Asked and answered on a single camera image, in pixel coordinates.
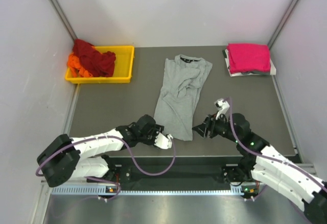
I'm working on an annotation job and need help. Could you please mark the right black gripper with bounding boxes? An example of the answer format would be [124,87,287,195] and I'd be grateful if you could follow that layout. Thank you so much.
[192,110,240,143]

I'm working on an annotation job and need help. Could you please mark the grey t shirt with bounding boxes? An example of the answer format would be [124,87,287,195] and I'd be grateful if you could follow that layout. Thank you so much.
[154,54,213,141]

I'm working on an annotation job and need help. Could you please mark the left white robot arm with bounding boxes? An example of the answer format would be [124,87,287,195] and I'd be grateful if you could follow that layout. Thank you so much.
[37,114,172,187]

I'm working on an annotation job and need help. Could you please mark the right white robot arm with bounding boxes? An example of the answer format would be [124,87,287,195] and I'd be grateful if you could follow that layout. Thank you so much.
[192,113,326,223]

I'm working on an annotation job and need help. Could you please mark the yellow plastic bin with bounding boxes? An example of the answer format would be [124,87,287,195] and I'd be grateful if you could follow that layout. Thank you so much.
[65,45,135,84]

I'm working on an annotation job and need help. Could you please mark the dark red t shirt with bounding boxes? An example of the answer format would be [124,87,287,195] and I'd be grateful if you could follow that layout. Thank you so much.
[73,39,116,78]

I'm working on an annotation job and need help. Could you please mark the folded pink t shirt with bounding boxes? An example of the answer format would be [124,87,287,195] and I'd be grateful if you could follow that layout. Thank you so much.
[227,43,271,73]

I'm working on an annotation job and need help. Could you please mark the folded white t shirt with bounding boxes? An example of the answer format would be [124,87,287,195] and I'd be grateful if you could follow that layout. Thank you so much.
[222,49,276,77]

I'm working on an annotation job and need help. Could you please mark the orange t shirt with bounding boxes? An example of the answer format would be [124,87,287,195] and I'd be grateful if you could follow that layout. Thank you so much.
[67,53,93,78]

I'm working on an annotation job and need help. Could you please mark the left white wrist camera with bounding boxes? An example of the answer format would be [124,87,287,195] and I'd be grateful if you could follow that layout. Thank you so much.
[154,133,173,150]

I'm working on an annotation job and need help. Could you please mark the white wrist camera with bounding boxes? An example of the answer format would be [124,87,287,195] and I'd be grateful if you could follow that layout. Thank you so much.
[215,98,230,120]
[154,133,173,150]

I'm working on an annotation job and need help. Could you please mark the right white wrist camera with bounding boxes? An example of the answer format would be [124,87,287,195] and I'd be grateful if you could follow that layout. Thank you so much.
[215,98,230,120]

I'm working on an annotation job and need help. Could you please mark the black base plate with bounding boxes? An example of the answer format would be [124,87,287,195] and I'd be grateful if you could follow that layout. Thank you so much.
[107,156,261,190]

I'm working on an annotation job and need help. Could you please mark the slotted cable duct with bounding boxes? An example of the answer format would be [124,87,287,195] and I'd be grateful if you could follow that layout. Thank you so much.
[51,184,259,196]

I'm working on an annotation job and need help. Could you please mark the aluminium frame rail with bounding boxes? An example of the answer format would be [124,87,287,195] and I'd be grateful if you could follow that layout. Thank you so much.
[292,163,319,181]

